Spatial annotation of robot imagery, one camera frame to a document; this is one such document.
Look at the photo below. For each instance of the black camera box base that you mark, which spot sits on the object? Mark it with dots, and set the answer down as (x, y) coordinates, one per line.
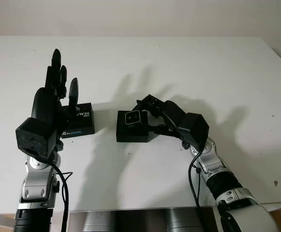
(130, 134)

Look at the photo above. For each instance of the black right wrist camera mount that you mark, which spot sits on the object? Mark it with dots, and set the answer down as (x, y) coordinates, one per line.
(194, 129)

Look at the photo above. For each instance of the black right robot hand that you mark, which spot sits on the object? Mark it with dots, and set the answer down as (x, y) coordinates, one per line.
(174, 113)

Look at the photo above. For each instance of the small silver depth camera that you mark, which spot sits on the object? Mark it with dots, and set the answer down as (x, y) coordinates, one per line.
(133, 118)

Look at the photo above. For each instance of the silver robot leg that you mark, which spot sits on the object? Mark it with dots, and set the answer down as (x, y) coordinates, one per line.
(98, 222)
(185, 221)

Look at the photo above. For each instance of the black RealSense box lid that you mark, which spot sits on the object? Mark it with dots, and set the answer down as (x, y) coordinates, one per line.
(81, 122)

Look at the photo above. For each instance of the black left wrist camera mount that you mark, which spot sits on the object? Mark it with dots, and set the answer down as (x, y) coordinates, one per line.
(35, 136)

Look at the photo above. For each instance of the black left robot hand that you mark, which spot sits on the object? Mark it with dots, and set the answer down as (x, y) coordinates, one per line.
(44, 104)

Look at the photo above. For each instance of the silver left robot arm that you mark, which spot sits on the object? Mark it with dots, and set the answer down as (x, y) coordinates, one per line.
(37, 181)

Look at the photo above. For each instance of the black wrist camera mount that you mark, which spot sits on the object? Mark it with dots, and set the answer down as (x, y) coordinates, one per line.
(194, 129)
(35, 136)

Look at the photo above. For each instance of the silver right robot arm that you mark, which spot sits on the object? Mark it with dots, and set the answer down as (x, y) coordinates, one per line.
(229, 188)

